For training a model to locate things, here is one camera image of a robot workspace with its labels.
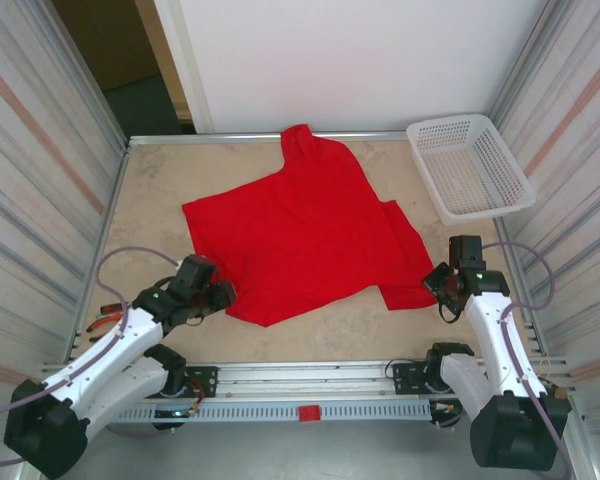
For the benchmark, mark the red t-shirt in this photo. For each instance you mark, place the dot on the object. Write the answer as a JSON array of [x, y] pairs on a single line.
[[305, 235]]

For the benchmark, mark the white perforated plastic basket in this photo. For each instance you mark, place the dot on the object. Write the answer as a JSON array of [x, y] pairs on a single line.
[[430, 130]]

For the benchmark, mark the aluminium mounting rail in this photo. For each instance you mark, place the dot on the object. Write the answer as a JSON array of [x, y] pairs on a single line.
[[305, 376]]

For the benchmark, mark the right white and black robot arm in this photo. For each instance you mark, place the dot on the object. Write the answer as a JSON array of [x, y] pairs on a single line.
[[490, 340]]

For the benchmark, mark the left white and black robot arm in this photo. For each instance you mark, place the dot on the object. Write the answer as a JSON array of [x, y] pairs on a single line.
[[95, 360]]

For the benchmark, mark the small circuit board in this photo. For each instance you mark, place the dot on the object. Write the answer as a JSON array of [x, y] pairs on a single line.
[[175, 414], [445, 407]]

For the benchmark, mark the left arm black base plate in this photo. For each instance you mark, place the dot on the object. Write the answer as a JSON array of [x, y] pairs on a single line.
[[205, 380]]

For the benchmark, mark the small red block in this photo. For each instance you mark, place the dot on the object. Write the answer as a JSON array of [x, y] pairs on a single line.
[[309, 414]]

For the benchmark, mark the white door frame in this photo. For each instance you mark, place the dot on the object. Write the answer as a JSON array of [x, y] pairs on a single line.
[[182, 75]]

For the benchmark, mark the brown cardboard box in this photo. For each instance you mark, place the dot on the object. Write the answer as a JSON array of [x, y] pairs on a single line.
[[110, 45]]

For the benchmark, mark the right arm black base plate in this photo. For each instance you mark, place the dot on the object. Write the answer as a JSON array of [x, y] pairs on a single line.
[[405, 380]]

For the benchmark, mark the aluminium enclosure post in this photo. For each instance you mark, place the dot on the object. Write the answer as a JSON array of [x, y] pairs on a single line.
[[90, 75], [523, 65]]

